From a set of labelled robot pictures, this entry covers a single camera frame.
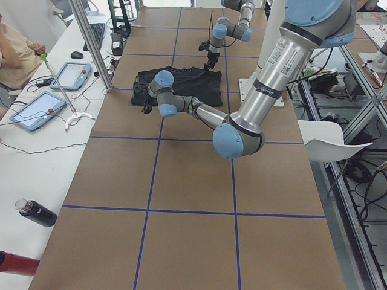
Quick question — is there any red bottle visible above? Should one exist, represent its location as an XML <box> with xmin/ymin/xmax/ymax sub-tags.
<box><xmin>1</xmin><ymin>251</ymin><xmax>40</xmax><ymax>276</ymax></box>

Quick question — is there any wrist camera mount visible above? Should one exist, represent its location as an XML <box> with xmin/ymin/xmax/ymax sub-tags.
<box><xmin>141</xmin><ymin>103</ymin><xmax>152</xmax><ymax>114</ymax></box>
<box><xmin>198</xmin><ymin>40</ymin><xmax>210</xmax><ymax>51</ymax></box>

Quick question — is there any black keyboard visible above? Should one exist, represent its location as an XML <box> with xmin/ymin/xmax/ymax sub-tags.
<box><xmin>89</xmin><ymin>23</ymin><xmax>106</xmax><ymax>49</ymax></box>

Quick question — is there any aluminium frame post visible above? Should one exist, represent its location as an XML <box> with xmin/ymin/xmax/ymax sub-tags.
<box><xmin>68</xmin><ymin>0</ymin><xmax>113</xmax><ymax>92</ymax></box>

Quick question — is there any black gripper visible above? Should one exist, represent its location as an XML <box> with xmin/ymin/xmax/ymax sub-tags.
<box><xmin>133</xmin><ymin>82</ymin><xmax>148</xmax><ymax>102</ymax></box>
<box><xmin>203</xmin><ymin>50</ymin><xmax>220</xmax><ymax>72</ymax></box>

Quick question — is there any black water bottle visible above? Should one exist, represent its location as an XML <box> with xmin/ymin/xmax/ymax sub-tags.
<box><xmin>15</xmin><ymin>198</ymin><xmax>57</xmax><ymax>227</ymax></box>

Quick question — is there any white chair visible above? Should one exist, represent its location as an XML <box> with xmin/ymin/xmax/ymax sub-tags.
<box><xmin>298</xmin><ymin>120</ymin><xmax>372</xmax><ymax>163</ymax></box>

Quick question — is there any black graphic t-shirt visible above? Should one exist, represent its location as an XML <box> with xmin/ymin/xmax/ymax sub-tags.
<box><xmin>131</xmin><ymin>66</ymin><xmax>223</xmax><ymax>107</ymax></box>

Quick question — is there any seated person beige shirt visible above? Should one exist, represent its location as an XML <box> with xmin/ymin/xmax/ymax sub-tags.
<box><xmin>1</xmin><ymin>22</ymin><xmax>46</xmax><ymax>89</ymax></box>

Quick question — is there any black computer mouse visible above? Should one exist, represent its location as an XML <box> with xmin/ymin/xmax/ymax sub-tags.
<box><xmin>70</xmin><ymin>51</ymin><xmax>84</xmax><ymax>59</ymax></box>

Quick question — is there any upper teach pendant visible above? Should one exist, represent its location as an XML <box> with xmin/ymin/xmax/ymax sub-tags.
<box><xmin>57</xmin><ymin>62</ymin><xmax>92</xmax><ymax>91</ymax></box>

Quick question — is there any lower teach pendant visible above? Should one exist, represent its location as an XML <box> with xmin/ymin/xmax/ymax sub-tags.
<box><xmin>9</xmin><ymin>92</ymin><xmax>67</xmax><ymax>132</ymax></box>

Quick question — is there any teach pendant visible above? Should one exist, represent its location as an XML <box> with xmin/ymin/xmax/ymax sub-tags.
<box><xmin>57</xmin><ymin>62</ymin><xmax>92</xmax><ymax>91</ymax></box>
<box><xmin>9</xmin><ymin>92</ymin><xmax>67</xmax><ymax>132</ymax></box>

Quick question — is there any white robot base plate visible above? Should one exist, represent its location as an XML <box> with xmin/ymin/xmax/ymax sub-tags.
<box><xmin>239</xmin><ymin>78</ymin><xmax>284</xmax><ymax>107</ymax></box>

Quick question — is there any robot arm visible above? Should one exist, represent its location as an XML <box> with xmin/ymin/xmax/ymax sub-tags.
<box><xmin>198</xmin><ymin>0</ymin><xmax>255</xmax><ymax>71</ymax></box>
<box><xmin>143</xmin><ymin>1</ymin><xmax>357</xmax><ymax>160</ymax></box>

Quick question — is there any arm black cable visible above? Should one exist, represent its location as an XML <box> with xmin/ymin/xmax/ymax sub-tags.
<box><xmin>207</xmin><ymin>9</ymin><xmax>215</xmax><ymax>43</ymax></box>

